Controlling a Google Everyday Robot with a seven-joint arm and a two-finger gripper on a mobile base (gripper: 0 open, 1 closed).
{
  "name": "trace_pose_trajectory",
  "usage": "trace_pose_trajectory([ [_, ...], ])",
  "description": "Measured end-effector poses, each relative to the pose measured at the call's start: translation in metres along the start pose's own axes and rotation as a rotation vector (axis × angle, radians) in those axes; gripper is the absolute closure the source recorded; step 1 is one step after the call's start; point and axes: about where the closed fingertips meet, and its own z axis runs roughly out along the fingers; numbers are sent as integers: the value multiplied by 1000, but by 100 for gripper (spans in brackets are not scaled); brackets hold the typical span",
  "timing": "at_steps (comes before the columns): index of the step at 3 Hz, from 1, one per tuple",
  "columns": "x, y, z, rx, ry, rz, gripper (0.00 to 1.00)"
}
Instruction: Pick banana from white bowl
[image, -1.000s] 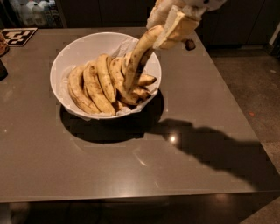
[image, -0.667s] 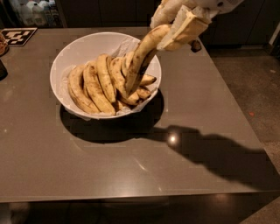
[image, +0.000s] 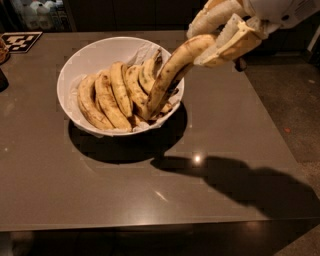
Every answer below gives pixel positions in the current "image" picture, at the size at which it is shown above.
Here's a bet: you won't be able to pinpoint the spotted center banana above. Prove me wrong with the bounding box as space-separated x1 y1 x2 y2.
125 65 148 109

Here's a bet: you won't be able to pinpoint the plastic bottles in background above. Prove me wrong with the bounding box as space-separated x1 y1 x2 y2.
10 0 71 32

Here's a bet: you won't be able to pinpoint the leftmost banana in bowl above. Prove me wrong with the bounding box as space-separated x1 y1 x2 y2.
77 74 112 130

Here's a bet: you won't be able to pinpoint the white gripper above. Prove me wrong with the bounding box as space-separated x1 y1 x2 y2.
187 0 320 68

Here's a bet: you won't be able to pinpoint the black white marker tag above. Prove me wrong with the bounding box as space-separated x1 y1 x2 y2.
1 32 42 53

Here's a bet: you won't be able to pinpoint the small lower right banana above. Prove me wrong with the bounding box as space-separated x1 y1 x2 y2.
159 102 173 115

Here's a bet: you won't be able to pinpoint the rear banana with stem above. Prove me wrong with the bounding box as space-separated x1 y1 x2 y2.
139 49 162 94

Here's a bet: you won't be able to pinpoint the dark object at left edge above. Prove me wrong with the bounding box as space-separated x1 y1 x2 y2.
0 69 9 92

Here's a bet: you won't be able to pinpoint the middle banana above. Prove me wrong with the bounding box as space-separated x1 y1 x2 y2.
110 61 133 117

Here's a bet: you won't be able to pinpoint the brown object at left edge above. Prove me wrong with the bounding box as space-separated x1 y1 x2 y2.
0 38 10 64

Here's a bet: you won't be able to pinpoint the long banana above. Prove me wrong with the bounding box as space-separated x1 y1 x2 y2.
141 34 216 120

